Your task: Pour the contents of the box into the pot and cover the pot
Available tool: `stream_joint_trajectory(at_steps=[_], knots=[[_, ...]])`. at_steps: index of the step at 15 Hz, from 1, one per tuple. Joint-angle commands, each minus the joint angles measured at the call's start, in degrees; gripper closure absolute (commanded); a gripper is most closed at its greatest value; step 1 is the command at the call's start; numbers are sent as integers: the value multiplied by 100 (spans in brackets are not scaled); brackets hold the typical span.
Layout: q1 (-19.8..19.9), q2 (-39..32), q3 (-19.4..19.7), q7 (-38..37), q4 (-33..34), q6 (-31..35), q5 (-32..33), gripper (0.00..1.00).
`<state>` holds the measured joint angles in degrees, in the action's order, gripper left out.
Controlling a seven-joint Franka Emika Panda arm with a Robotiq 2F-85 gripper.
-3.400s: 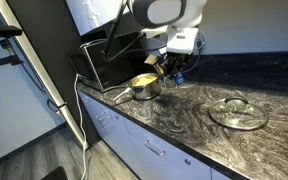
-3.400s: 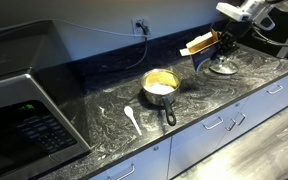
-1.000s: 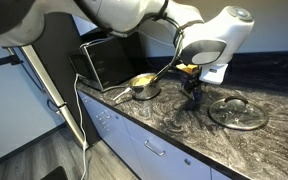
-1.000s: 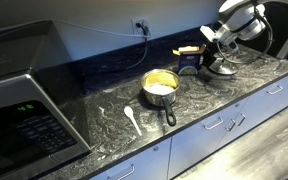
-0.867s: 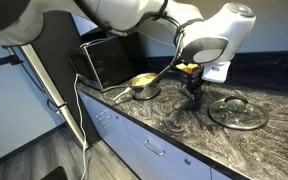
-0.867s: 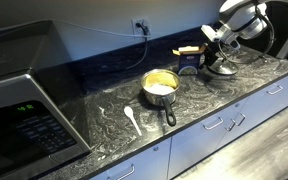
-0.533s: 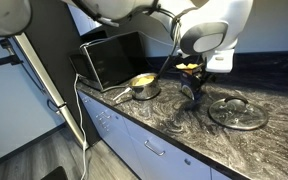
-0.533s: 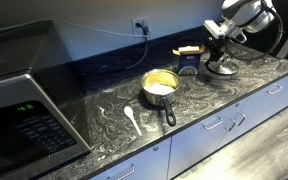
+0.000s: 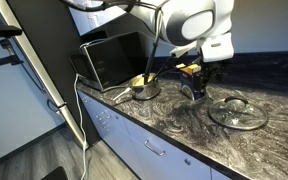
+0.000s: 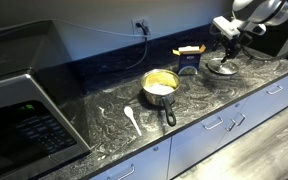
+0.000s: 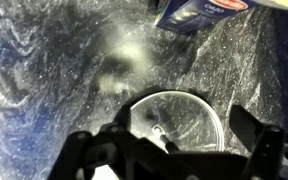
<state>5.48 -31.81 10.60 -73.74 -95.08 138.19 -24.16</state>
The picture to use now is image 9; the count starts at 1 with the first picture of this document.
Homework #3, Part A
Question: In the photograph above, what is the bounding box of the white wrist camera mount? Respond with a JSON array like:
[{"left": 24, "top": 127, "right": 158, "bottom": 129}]
[{"left": 168, "top": 32, "right": 235, "bottom": 63}]

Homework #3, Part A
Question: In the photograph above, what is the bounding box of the tall steel bar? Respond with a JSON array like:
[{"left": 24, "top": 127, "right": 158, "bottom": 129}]
[{"left": 0, "top": 0, "right": 90, "bottom": 150}]

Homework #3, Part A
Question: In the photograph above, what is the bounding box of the black camera stand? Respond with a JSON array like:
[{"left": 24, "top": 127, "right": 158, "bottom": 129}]
[{"left": 0, "top": 23, "right": 24, "bottom": 71}]

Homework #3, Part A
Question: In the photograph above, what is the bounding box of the tall black side panel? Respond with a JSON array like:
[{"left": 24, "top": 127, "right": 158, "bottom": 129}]
[{"left": 5, "top": 0, "right": 102, "bottom": 148}]

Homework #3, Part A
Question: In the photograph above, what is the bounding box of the round glass pot lid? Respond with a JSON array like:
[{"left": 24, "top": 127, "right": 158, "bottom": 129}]
[{"left": 207, "top": 95, "right": 270, "bottom": 132}]

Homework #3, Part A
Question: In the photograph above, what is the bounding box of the white hanging cable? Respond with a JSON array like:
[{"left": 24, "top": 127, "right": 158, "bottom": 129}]
[{"left": 72, "top": 73, "right": 89, "bottom": 180}]

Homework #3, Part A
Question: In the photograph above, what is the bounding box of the blue Barilla orzo box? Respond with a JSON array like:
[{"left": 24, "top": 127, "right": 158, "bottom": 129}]
[{"left": 176, "top": 63, "right": 208, "bottom": 102}]

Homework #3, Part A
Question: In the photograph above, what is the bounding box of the black microwave oven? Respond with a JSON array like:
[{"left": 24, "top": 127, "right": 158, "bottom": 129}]
[{"left": 68, "top": 30, "right": 149, "bottom": 93}]

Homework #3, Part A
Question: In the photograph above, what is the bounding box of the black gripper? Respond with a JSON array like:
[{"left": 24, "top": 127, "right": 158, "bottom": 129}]
[{"left": 197, "top": 59, "right": 226, "bottom": 98}]

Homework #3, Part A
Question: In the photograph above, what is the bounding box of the steel saucepan black handle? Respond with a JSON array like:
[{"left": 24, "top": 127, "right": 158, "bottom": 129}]
[{"left": 127, "top": 72, "right": 162, "bottom": 118}]

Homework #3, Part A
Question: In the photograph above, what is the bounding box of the white cabinet front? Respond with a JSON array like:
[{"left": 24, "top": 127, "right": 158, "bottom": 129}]
[
  {"left": 103, "top": 104, "right": 216, "bottom": 180},
  {"left": 78, "top": 89, "right": 109, "bottom": 158}
]

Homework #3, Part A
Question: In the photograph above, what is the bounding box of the black floor object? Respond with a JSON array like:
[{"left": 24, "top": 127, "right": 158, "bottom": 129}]
[{"left": 39, "top": 165, "right": 69, "bottom": 180}]

